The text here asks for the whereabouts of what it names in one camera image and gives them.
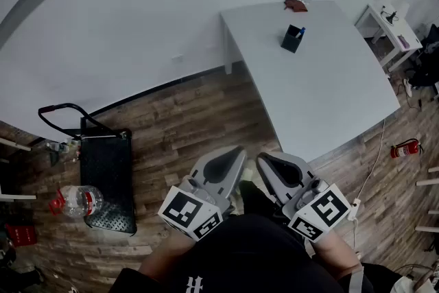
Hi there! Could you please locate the white wooden rack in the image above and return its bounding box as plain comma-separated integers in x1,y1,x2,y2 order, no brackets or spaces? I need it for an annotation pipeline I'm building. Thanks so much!
414,166,439,234

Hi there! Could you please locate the black hand cart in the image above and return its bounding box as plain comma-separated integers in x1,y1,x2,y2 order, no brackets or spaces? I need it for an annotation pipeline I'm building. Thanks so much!
38,102,138,237

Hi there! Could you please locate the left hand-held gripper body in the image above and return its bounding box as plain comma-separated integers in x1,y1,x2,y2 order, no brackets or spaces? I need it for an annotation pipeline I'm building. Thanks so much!
157,176,231,243

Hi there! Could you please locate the large clear water jug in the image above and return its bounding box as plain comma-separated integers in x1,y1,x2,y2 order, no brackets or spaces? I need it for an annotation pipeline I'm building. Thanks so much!
48,184,105,220

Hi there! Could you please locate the white power strip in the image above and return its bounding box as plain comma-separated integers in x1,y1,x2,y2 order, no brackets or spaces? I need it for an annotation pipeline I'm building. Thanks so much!
347,198,361,221

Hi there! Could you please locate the person's left forearm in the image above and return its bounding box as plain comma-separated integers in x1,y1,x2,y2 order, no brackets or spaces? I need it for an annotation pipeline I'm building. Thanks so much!
139,229,198,284

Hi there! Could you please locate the brown cloth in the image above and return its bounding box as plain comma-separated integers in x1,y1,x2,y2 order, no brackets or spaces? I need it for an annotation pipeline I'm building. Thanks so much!
283,0,309,14

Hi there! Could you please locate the black pen holder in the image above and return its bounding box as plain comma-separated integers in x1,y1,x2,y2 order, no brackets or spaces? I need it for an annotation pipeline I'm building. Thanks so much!
281,23,305,54

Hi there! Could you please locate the white power cable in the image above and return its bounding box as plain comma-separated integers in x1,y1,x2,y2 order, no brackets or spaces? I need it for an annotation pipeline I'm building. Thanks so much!
355,118,387,203

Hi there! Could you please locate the red fire extinguisher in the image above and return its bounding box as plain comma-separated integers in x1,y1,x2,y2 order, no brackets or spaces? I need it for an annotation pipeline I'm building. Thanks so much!
390,137,425,159

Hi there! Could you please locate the small white side table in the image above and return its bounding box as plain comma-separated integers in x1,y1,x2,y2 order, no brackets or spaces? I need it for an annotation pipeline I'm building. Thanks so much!
354,3,424,73

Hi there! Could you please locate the person's black clothing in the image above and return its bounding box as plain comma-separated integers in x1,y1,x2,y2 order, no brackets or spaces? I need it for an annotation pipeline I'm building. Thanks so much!
118,180,404,293

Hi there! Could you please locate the red box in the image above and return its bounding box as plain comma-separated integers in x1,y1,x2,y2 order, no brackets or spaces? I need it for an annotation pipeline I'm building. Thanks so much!
4,222,38,248

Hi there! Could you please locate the white box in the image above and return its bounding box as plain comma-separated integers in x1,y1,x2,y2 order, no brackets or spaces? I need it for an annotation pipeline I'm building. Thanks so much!
390,0,410,15

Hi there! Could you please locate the person's shoe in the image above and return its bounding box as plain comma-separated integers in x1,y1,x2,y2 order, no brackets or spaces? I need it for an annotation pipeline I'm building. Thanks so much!
241,159,257,183

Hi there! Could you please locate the person's right forearm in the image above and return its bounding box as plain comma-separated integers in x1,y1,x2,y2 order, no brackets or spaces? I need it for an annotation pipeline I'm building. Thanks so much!
308,228,364,284

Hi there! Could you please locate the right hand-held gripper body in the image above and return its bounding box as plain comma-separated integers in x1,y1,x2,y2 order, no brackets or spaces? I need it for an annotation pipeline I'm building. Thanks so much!
281,178,351,244

